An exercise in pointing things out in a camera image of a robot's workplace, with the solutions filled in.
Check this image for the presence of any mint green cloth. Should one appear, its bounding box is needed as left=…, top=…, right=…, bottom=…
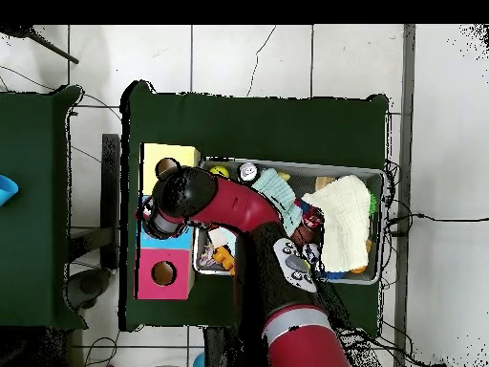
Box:
left=250, top=167, right=304, bottom=238

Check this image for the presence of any shallow mesh bin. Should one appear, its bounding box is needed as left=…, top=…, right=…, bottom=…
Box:
left=192, top=156, right=387, bottom=286

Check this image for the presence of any wooden box with three holes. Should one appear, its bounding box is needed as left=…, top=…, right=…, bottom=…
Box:
left=135, top=142, right=202, bottom=301

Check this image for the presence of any silver drink can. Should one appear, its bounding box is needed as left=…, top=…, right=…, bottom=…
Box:
left=237, top=162, right=259, bottom=184

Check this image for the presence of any orange toy building block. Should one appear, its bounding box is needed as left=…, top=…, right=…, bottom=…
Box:
left=212, top=245, right=237, bottom=277

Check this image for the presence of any crushed red can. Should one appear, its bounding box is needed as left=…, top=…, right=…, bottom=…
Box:
left=301, top=207, right=325, bottom=230

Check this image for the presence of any dark green table cloth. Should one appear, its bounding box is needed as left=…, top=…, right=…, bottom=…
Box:
left=119, top=80, right=391, bottom=337
left=0, top=85, right=87, bottom=331

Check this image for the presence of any cream cloth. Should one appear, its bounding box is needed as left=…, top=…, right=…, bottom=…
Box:
left=301, top=174, right=372, bottom=273

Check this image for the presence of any blue plastic cup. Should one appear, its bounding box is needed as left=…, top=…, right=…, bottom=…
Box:
left=0, top=174, right=20, bottom=208

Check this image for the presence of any black rod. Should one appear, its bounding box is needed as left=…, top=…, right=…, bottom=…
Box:
left=0, top=24, right=80, bottom=65

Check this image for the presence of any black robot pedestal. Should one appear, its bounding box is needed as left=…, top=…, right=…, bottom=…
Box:
left=203, top=326, right=245, bottom=367

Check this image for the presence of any black cable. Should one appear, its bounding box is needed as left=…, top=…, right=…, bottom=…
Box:
left=385, top=212, right=489, bottom=236

